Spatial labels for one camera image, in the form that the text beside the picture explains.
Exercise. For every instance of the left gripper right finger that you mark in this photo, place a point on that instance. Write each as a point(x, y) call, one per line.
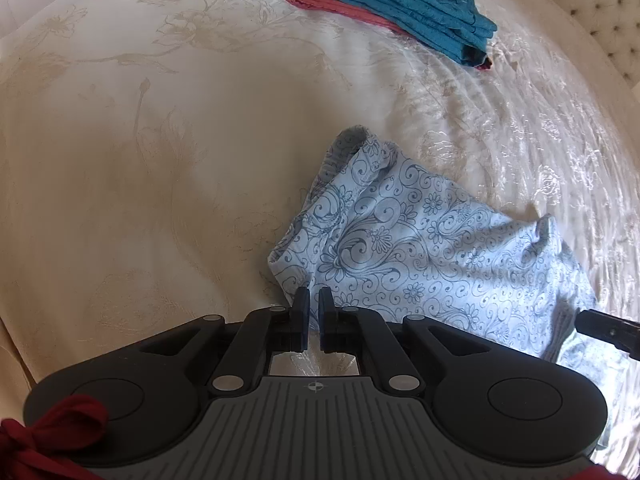
point(364, 334)

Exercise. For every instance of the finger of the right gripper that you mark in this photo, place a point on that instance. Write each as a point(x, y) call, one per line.
point(623, 334)

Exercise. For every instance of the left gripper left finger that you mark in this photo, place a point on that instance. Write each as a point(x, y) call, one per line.
point(265, 333)

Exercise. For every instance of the light blue floral pants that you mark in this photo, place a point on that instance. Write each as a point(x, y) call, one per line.
point(383, 233)

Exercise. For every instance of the cream embroidered bedspread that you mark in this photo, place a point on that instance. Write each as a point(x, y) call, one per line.
point(154, 152)

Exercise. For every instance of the red folded garment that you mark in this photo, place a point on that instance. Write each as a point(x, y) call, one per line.
point(349, 11)

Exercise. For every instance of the tufted cream headboard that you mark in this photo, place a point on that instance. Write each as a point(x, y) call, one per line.
point(590, 5)

